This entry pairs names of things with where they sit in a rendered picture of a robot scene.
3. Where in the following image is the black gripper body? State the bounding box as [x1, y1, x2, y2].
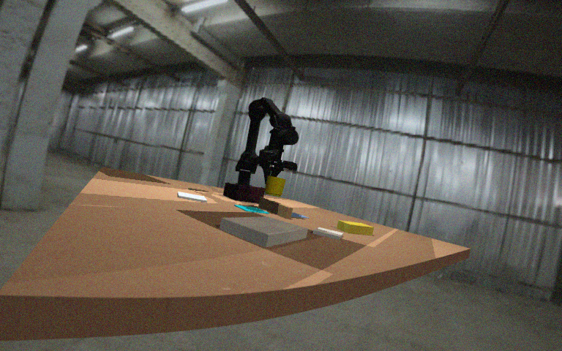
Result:
[248, 143, 297, 171]

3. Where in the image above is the yellow rectangular block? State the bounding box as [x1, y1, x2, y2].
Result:
[337, 220, 374, 235]

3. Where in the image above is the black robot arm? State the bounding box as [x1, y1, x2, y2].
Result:
[236, 97, 299, 186]

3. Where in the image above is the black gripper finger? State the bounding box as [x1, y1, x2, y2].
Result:
[270, 167, 284, 177]
[259, 165, 271, 184]

